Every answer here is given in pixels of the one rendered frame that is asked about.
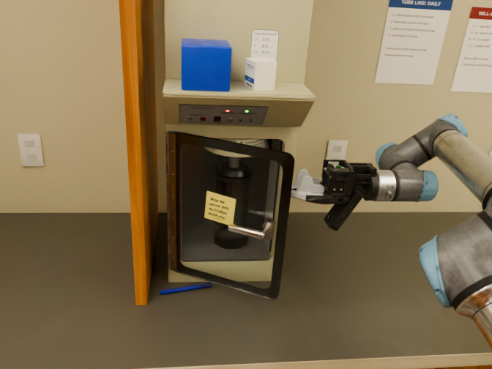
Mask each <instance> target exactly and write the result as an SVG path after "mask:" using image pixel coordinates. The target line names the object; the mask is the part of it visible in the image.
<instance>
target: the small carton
mask: <svg viewBox="0 0 492 369"><path fill-rule="evenodd" d="M276 68H277V62H276V61H274V60H271V59H269V58H267V57H258V58H246V63H245V86H246V87H248V88H250V89H252V90H253V91H261V90H275V76H276Z"/></svg>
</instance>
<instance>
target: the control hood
mask: <svg viewBox="0 0 492 369"><path fill-rule="evenodd" d="M315 100H316V97H315V95H314V94H313V93H312V92H311V91H310V90H309V89H308V88H307V87H306V86H305V85H304V84H303V83H275V90H261V91H253V90H252V89H250V88H248V87H246V86H245V82H244V81H231V82H230V91H229V92H211V91H188V90H182V79H170V78H166V80H165V83H164V87H163V105H164V113H165V123H167V124H197V123H179V104H188V105H238V106H264V107H268V110H267V113H266V116H265V118H264V122H263V124H262V125H259V124H205V125H236V126H269V127H301V126H302V124H303V122H304V120H305V118H306V117H307V115H308V113H309V111H310V109H311V107H312V106H313V104H314V102H315Z"/></svg>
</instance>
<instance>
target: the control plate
mask: <svg viewBox="0 0 492 369"><path fill-rule="evenodd" d="M227 109H228V110H230V111H229V112H226V110H227ZM245 110H249V112H247V113H246V112H245ZM267 110H268V107H264V106H238V105H188V104H179V123H197V124H259V125H262V124H263V122H264V118H265V116H266V114H267ZM214 116H221V120H220V122H214ZM188 117H191V118H192V119H187V118H188ZM201 117H205V118H206V121H201V120H200V118H201ZM228 118H231V121H229V120H228ZM240 118H241V119H242V121H239V119H240ZM249 119H253V120H252V121H251V122H250V120H249Z"/></svg>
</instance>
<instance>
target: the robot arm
mask: <svg viewBox="0 0 492 369"><path fill-rule="evenodd" d="M467 136H468V131H467V129H466V127H465V125H464V124H463V122H462V121H461V120H460V119H459V118H458V117H457V116H456V115H455V114H453V113H449V114H447V115H445V116H443V117H441V118H440V119H437V120H436V121H435V122H434V123H432V124H430V125H428V126H427V127H426V128H424V129H422V130H420V131H419V132H418V133H416V134H414V135H413V136H411V137H410V138H408V139H406V140H405V141H403V142H402V143H400V144H396V143H393V142H391V143H385V144H383V145H382V146H380V147H379V149H378V150H377V152H376V156H375V159H376V163H377V165H378V167H379V170H377V168H375V167H373V164H372V163H347V162H346V161H345V160H324V164H323V168H322V174H321V177H322V181H321V182H320V180H319V179H318V178H315V177H311V176H310V175H309V173H308V170H306V169H301V170H300V171H299V172H298V174H297V177H296V179H295V181H294V184H293V185H292V188H291V197H293V198H297V199H299V200H303V201H307V202H311V203H315V204H334V206H333V207H332V208H331V209H330V211H329V212H328V213H327V215H326V216H325V218H324V221H325V223H326V224H327V225H328V227H329V228H331V229H333V230H335V231H337V230H338V229H339V228H340V227H341V226H342V224H343V223H344V222H345V220H346V219H347V217H348V216H349V215H350V214H351V212H352V211H353V210H354V208H355V207H356V206H357V204H358V203H359V202H360V201H361V199H362V198H364V200H366V201H415V202H419V201H432V200H433V199H434V198H435V197H436V194H437V192H438V190H439V181H438V178H437V176H436V175H435V173H434V172H432V171H426V170H422V171H421V170H419V169H418V167H420V166H421V165H422V164H424V163H426V162H427V161H429V160H431V159H433V158H434V157H438V158H439V159H440V160H441V161H442V162H443V164H445V165H446V166H447V167H448V168H449V169H450V170H451V172H453V173H454V175H455V176H456V177H457V178H458V179H459V180H460V181H461V182H462V183H463V184H464V185H465V186H466V187H467V188H468V189H469V190H470V191H471V192H472V194H473V195H474V196H475V197H476V198H477V199H478V200H479V201H480V202H481V203H482V211H481V212H479V213H478V214H476V215H474V216H472V217H470V218H469V219H467V220H465V221H463V222H462V223H460V224H458V225H456V226H454V227H453V228H451V229H449V230H448V231H445V232H444V233H442V234H440V235H436V236H435V237H434V238H433V239H432V240H430V241H429V242H427V243H425V244H424V245H422V246H421V248H420V249H419V252H418V255H419V259H420V263H421V265H422V268H423V270H424V272H425V275H426V277H427V279H428V281H429V283H430V285H431V287H432V289H433V290H434V292H435V294H436V296H437V298H438V299H439V301H440V303H441V304H442V305H443V306H444V307H445V308H448V307H449V308H451V307H452V306H453V307H454V309H455V311H456V312H457V314H459V315H461V316H465V317H468V318H471V319H472V320H473V322H474V323H475V324H476V326H477V328H478V329H479V331H480V332H481V333H482V335H483V337H484V338H485V339H486V341H487V343H488V345H489V346H490V347H491V349H492V158H490V157H489V156H488V155H487V154H486V153H484V151H482V150H481V149H480V148H478V147H477V146H476V145H475V144H473V143H472V142H471V141H470V140H469V139H468V138H467ZM328 162H339V163H338V165H336V168H334V165H333V164H332V163H329V165H328Z"/></svg>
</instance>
